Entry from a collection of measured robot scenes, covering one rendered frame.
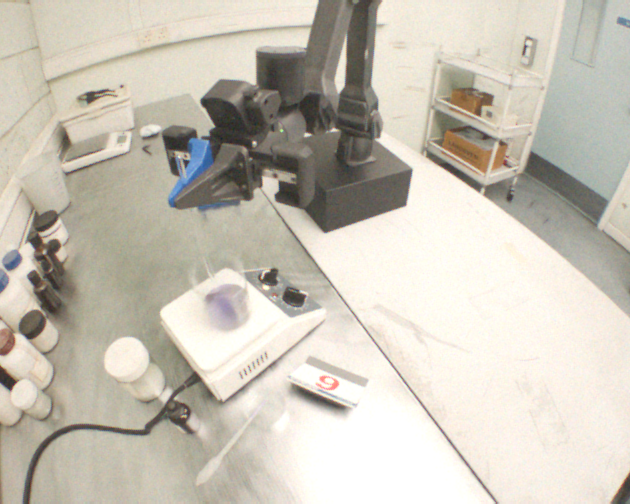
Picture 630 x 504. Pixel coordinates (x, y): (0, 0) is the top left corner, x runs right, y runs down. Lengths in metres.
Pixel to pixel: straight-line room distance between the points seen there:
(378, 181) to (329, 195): 0.11
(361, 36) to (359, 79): 0.08
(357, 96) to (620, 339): 0.66
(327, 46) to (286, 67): 0.10
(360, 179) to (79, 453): 0.65
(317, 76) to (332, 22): 0.08
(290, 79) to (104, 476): 0.53
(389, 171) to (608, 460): 0.64
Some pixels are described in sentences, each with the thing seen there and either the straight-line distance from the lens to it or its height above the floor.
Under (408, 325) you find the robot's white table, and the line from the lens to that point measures 0.52.
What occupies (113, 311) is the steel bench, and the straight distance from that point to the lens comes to 0.62.
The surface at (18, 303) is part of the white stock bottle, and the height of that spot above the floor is 0.98.
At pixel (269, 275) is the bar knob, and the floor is 0.96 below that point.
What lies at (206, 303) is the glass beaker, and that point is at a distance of 0.36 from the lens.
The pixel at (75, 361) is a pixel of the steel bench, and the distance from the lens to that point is 0.60.
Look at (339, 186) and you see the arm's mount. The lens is 0.61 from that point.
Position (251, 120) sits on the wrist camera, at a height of 1.21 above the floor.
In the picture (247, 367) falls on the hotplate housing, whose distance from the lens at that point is 0.43.
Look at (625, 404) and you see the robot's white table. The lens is 0.65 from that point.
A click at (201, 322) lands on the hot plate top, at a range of 0.42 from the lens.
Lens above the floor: 1.32
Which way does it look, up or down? 43 degrees down
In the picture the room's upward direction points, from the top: 1 degrees counter-clockwise
